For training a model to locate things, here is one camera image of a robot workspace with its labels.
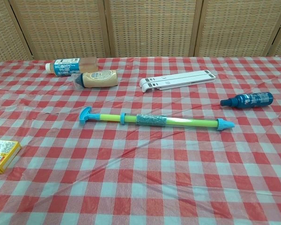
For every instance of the long green blue stick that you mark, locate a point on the long green blue stick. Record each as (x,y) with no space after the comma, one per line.
(152,120)

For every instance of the white folding laptop stand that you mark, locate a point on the white folding laptop stand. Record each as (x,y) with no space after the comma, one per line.
(178,79)

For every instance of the beige squeeze sauce bottle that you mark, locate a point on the beige squeeze sauce bottle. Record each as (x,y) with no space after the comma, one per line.
(98,78)

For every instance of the red white checked tablecloth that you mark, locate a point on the red white checked tablecloth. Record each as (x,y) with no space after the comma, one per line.
(140,178)

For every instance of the woven bamboo folding screen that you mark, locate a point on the woven bamboo folding screen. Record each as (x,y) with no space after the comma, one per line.
(152,28)

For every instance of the clear bottle with blue label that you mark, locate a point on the clear bottle with blue label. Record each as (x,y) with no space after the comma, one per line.
(68,66)

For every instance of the dark blue spray bottle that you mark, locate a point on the dark blue spray bottle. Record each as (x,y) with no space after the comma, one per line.
(250,99)

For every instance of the yellow cardboard box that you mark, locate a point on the yellow cardboard box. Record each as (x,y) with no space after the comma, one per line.
(2,152)

